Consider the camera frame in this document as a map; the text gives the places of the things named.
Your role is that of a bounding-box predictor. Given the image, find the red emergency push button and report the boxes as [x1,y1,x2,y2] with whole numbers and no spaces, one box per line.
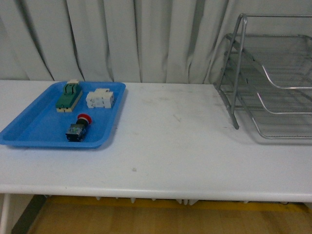
[65,113,92,142]

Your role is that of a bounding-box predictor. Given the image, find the silver mesh tray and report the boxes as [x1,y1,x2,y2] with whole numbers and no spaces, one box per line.
[224,33,312,89]
[214,83,312,139]
[236,67,312,115]

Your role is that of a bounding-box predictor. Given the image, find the blue plastic tray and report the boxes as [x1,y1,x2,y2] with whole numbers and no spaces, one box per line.
[0,82,126,148]

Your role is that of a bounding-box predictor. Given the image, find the grey curtain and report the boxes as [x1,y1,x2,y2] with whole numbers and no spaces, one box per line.
[0,0,312,84]

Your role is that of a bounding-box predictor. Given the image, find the white table leg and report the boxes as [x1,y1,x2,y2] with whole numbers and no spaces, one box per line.
[0,194,11,234]

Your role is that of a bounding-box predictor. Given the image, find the silver wire rack frame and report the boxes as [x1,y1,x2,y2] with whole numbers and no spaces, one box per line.
[213,13,312,130]

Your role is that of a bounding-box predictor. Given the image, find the green knife switch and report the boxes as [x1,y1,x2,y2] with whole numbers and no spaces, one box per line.
[56,79,83,113]

